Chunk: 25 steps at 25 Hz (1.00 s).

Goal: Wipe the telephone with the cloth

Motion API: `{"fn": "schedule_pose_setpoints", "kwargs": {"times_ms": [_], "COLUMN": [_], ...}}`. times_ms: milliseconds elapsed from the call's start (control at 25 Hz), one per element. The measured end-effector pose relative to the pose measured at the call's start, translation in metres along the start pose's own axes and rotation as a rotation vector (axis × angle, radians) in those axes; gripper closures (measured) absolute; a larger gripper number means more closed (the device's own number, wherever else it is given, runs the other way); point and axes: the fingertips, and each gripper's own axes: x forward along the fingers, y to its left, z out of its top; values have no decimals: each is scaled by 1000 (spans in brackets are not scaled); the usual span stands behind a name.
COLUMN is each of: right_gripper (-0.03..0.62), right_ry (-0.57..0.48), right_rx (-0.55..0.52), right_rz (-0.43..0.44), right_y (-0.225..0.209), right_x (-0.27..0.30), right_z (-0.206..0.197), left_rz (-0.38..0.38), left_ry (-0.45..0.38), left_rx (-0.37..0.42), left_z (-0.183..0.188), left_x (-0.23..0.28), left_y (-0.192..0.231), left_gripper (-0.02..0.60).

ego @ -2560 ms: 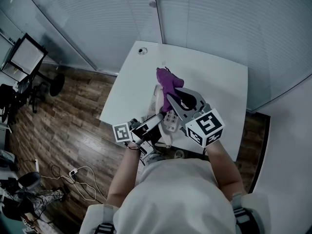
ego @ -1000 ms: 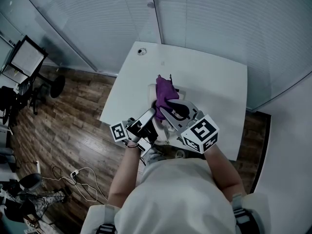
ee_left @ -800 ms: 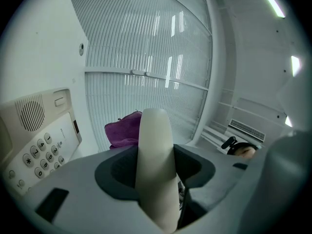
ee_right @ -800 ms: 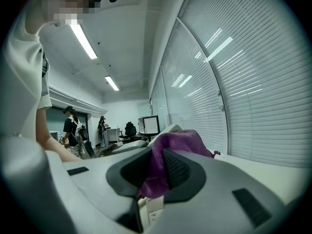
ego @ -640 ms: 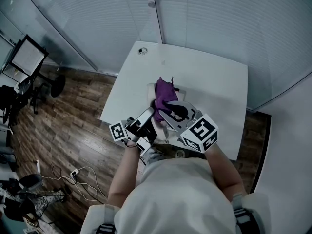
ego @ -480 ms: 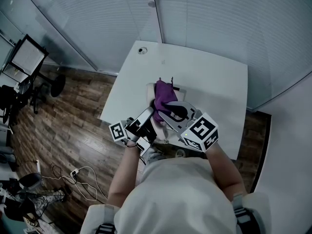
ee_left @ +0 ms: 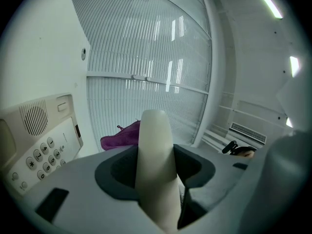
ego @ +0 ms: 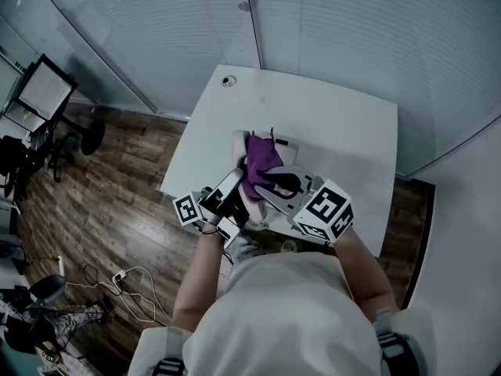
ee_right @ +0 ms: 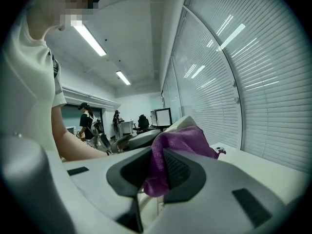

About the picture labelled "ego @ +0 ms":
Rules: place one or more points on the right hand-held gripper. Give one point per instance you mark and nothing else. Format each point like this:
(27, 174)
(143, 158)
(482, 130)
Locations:
(325, 210)

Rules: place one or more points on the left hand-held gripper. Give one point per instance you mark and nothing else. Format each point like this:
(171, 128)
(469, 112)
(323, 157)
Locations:
(186, 210)

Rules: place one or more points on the purple cloth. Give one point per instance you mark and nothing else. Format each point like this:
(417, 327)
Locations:
(262, 159)

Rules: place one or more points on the person's left forearm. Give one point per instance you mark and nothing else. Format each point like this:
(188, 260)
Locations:
(199, 280)

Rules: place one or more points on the person's right forearm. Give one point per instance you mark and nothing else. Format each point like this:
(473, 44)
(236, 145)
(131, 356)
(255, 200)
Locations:
(364, 272)

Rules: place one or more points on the person's right shoe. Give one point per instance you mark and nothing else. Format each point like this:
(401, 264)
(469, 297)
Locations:
(289, 245)

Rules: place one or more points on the person's grey trousers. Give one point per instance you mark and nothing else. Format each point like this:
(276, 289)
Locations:
(246, 249)

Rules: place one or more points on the white office table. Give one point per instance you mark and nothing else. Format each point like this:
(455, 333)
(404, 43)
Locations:
(344, 131)

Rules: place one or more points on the person's white shirt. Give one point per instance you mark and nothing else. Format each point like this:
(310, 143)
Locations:
(282, 319)

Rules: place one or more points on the round glass partition knob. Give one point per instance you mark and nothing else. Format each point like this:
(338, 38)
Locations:
(244, 6)

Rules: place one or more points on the white socket bar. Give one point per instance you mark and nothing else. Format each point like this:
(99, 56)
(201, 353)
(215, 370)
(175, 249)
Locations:
(60, 265)

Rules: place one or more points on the camouflage fabric bag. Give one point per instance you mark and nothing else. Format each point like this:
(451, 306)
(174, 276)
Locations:
(78, 315)

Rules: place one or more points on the black-framed white light box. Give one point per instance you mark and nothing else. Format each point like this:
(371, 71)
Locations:
(45, 90)

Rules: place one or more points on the dark grey swivel stool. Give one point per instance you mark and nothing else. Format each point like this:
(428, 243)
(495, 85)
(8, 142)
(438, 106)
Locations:
(49, 286)

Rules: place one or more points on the black office chair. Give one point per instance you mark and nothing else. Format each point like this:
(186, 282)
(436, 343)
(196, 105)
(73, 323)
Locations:
(19, 159)

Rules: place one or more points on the black round pedestal stand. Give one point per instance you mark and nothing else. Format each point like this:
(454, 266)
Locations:
(93, 137)

